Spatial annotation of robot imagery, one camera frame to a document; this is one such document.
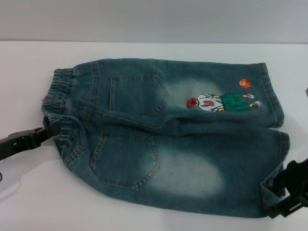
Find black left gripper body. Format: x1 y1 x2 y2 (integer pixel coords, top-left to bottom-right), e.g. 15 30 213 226
0 128 43 160

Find blue denim shorts with embroidery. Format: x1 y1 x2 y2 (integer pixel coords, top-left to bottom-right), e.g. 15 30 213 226
40 57 291 216

